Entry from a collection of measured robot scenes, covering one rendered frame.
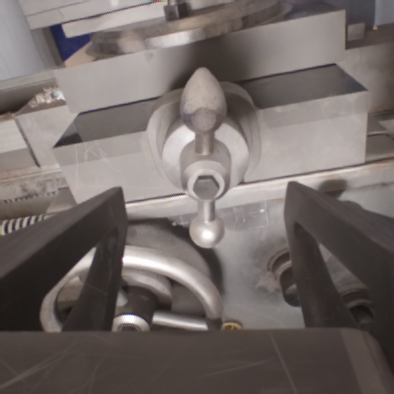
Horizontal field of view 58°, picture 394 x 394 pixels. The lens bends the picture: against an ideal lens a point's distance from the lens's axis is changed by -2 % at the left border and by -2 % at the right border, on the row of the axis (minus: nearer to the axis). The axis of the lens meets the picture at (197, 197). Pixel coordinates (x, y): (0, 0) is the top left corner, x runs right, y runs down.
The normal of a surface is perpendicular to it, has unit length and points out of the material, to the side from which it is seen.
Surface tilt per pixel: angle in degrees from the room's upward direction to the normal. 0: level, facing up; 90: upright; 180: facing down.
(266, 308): 90
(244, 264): 90
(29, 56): 90
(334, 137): 90
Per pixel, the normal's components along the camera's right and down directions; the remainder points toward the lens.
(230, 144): -0.01, 0.56
